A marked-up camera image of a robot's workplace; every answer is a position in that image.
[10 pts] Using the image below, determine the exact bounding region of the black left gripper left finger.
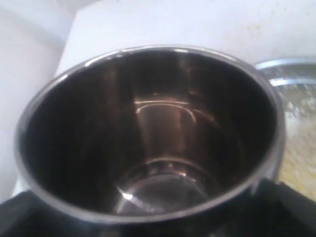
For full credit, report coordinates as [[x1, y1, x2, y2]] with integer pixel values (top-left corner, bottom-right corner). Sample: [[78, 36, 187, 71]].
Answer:
[[0, 190, 82, 237]]

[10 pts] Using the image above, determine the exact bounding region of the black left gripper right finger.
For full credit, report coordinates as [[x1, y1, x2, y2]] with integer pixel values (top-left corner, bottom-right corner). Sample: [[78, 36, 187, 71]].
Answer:
[[237, 176, 316, 237]]

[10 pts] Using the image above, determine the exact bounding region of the round steel mesh sieve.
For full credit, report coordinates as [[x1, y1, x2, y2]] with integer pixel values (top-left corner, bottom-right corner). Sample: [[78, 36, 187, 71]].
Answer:
[[255, 57, 316, 200]]

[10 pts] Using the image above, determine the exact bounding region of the stainless steel cup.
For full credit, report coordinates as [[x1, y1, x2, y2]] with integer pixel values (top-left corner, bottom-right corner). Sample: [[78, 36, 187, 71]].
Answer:
[[15, 45, 285, 223]]

